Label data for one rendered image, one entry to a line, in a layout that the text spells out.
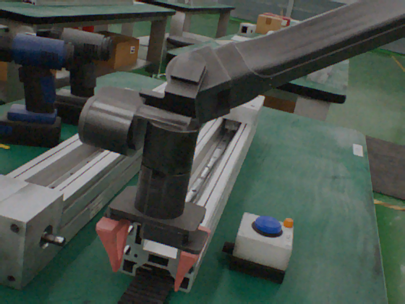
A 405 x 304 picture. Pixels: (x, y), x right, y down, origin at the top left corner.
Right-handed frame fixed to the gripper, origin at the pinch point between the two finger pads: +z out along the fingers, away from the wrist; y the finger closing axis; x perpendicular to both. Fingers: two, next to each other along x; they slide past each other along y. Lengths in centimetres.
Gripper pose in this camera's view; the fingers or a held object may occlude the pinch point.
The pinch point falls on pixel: (147, 273)
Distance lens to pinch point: 60.3
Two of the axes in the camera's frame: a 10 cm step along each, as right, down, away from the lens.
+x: -2.3, 3.0, -9.3
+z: -1.8, 9.2, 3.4
